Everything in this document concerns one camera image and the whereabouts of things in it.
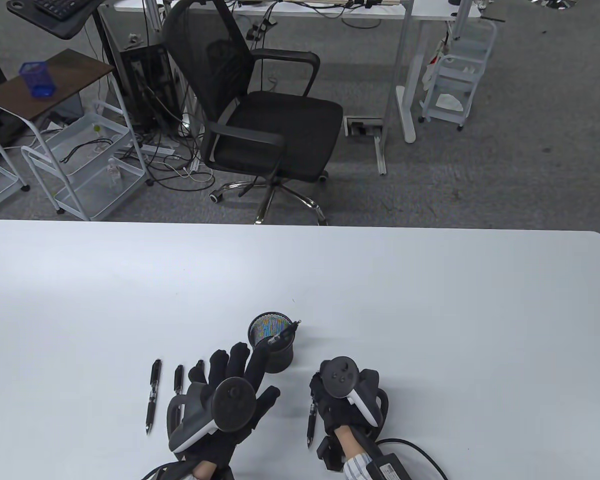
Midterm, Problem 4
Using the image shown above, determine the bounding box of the person's right hand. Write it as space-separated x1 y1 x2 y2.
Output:
309 372 361 436

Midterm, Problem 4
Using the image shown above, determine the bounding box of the person's left hand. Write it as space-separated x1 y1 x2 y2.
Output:
189 341 282 465

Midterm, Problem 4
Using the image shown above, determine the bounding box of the black forearm battery box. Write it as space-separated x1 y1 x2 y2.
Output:
364 447 407 480

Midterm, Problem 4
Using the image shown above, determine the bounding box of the person's right forearm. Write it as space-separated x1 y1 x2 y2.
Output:
335 430 377 480

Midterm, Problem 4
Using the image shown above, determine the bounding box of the grey handheld controller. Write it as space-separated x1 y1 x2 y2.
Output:
320 356 392 431
167 378 258 452

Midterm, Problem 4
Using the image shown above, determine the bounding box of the black mesh pen holder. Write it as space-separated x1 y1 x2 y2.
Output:
248 312 296 373

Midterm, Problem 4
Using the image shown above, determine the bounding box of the white power strip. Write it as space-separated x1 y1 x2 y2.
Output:
128 144 177 157

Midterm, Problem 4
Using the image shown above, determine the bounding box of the black mesh office chair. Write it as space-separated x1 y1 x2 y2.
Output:
161 0 345 227

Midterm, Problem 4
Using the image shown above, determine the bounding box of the grey floor socket box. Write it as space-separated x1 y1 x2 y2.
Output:
343 116 385 138

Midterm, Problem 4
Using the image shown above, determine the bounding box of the black computer tower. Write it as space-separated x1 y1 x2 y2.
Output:
116 43 182 135

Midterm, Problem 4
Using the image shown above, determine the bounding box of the white cart with brown top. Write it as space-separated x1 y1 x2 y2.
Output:
0 48 153 222

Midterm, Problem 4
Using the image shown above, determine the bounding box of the blue mesh pen cup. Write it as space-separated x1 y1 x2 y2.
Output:
19 61 57 99

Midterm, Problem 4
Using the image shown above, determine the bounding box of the small white rolling cart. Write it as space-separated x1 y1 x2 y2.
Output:
418 18 499 132

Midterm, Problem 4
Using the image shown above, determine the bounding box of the black keyboard stand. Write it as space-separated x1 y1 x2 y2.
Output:
6 0 106 41

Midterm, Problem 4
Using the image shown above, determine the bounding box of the black keyboard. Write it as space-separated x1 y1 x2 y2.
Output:
33 0 95 21

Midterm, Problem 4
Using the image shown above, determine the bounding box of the white office desk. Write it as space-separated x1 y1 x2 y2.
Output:
100 0 482 176

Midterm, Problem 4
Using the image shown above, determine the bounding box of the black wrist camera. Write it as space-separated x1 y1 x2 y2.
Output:
317 435 343 472

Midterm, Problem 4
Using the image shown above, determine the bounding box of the tangle of floor cables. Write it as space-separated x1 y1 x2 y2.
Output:
120 120 216 191

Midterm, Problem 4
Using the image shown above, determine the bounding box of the black cord in cart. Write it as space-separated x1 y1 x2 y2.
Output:
59 138 115 165

